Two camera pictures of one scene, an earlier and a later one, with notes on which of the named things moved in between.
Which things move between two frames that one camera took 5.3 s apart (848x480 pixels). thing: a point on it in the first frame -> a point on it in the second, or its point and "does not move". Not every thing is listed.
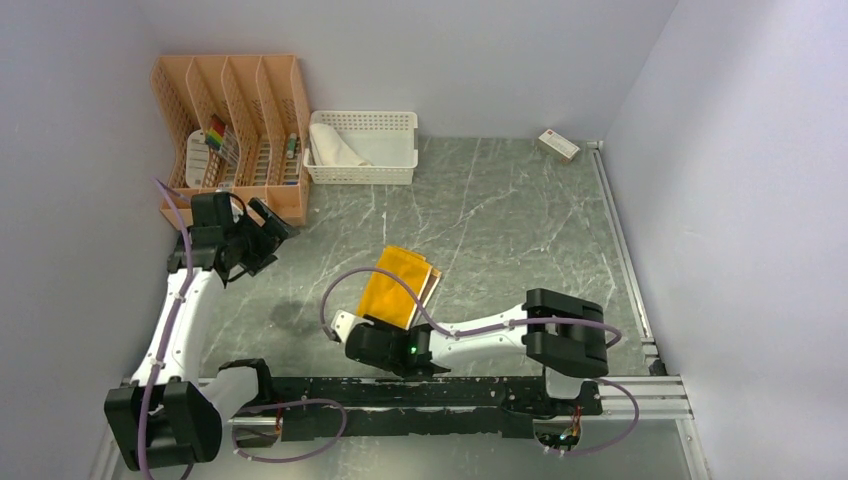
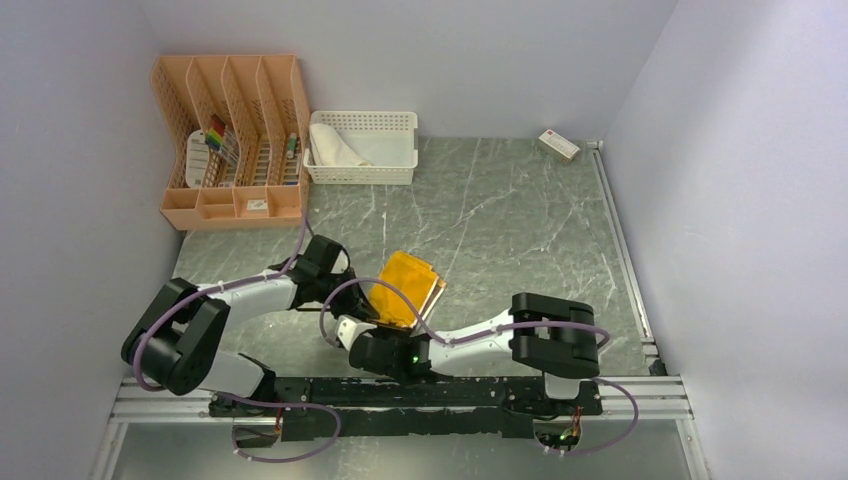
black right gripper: (379, 327) does not move
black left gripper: (267, 241) -> (356, 304)
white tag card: (197, 160) does not move
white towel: (331, 148) does not move
